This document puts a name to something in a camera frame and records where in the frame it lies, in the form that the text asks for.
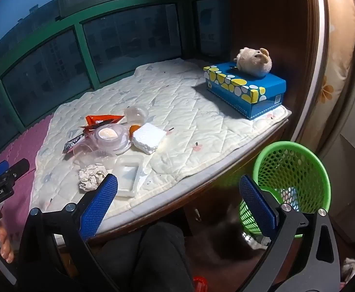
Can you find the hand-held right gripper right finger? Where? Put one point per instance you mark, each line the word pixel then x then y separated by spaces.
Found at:
pixel 258 202

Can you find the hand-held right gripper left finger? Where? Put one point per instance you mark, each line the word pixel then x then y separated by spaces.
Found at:
pixel 103 200

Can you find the paper ball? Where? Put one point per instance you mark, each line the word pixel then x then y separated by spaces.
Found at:
pixel 91 176

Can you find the white plastic tray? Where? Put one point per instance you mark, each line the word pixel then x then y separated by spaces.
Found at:
pixel 129 173

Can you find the large clear plastic cup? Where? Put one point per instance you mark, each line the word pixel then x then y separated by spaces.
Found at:
pixel 94 158

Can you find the green mesh plastic basket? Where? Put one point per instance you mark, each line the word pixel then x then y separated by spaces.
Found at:
pixel 287 164

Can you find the dark snack wrapper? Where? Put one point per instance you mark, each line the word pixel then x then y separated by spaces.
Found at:
pixel 73 143

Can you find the round clear lidded container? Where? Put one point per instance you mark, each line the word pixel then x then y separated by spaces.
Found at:
pixel 109 134

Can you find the orange peel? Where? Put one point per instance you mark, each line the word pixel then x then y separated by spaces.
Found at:
pixel 134 129

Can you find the white foam block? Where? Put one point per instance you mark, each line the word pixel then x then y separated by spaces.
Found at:
pixel 148 137

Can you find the orange snack wrapper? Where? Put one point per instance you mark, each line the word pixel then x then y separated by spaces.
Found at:
pixel 102 119

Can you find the small clear plastic cup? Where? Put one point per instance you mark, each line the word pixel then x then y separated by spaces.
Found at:
pixel 136 115

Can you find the person's black trouser leg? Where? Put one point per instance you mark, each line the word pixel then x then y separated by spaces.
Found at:
pixel 147 258

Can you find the white quilted blanket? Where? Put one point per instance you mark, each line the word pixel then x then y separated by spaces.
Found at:
pixel 180 112

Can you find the blue dotted cardboard box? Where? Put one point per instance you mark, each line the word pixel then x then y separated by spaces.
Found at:
pixel 256 82

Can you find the beige plush toy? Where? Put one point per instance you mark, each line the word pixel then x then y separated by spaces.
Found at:
pixel 253 62

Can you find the floral beige curtain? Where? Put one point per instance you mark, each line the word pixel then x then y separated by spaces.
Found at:
pixel 337 67

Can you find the green window frame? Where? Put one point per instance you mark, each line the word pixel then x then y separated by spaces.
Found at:
pixel 86 41

